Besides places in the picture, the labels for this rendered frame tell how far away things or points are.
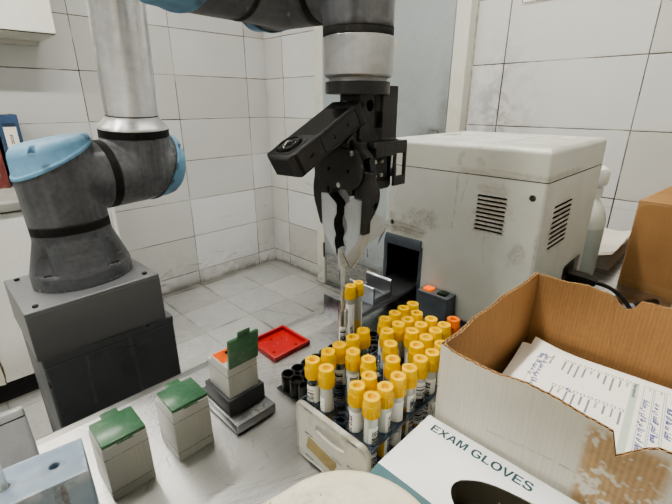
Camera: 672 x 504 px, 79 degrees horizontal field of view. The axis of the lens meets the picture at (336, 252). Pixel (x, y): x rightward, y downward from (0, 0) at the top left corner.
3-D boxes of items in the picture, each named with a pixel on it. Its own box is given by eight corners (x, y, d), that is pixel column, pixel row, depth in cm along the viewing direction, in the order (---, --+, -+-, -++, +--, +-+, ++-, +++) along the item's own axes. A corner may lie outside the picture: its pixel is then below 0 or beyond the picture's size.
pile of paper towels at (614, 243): (589, 237, 115) (593, 220, 113) (633, 245, 108) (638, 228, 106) (559, 259, 98) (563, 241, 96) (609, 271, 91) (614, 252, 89)
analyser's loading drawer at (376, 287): (397, 279, 82) (398, 255, 80) (424, 289, 78) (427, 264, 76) (323, 314, 69) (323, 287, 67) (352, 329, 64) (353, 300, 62)
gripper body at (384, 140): (406, 189, 49) (413, 82, 45) (359, 200, 44) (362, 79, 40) (359, 181, 54) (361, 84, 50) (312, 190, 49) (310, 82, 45)
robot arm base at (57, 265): (33, 273, 72) (16, 219, 69) (126, 253, 80) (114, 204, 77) (30, 302, 60) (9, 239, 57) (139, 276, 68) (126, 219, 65)
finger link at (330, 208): (367, 254, 54) (372, 187, 51) (336, 266, 50) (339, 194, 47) (350, 248, 56) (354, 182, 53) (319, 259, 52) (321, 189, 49)
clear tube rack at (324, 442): (407, 369, 58) (410, 325, 55) (472, 403, 51) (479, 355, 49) (296, 451, 44) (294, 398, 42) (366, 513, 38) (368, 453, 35)
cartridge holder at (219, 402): (235, 379, 56) (233, 357, 54) (275, 412, 50) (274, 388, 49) (199, 398, 52) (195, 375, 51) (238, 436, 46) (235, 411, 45)
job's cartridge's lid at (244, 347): (255, 321, 46) (258, 323, 46) (255, 354, 48) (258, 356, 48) (225, 334, 44) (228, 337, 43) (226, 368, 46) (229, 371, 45)
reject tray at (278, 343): (283, 328, 68) (282, 324, 68) (310, 344, 64) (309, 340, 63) (248, 344, 64) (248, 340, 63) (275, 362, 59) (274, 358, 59)
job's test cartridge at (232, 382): (239, 380, 53) (235, 338, 51) (260, 397, 50) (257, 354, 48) (211, 395, 51) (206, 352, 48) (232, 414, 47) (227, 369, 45)
